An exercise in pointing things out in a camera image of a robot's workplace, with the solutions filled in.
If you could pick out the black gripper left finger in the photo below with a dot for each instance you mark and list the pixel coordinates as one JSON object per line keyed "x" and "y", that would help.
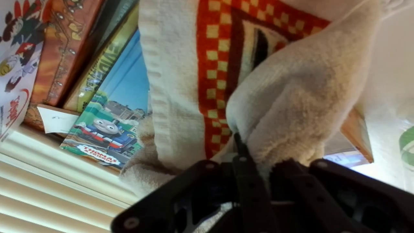
{"x": 185, "y": 198}

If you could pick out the small white card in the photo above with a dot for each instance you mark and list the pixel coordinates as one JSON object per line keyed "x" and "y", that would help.
{"x": 58, "y": 118}

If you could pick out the cream towel with red print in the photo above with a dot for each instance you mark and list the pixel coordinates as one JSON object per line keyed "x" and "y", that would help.
{"x": 292, "y": 95}

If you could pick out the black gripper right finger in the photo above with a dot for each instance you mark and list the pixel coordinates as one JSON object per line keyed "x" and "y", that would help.
{"x": 344, "y": 202}

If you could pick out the white Twister game box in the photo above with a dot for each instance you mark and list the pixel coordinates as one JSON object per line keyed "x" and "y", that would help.
{"x": 17, "y": 56}

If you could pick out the orange-brown game box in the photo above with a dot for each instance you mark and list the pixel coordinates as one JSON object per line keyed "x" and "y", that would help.
{"x": 64, "y": 47}

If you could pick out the Thomas train puzzle box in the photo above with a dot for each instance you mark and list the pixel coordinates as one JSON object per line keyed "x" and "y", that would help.
{"x": 116, "y": 121}

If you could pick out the green picture book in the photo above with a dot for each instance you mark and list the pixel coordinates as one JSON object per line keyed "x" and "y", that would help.
{"x": 97, "y": 71}

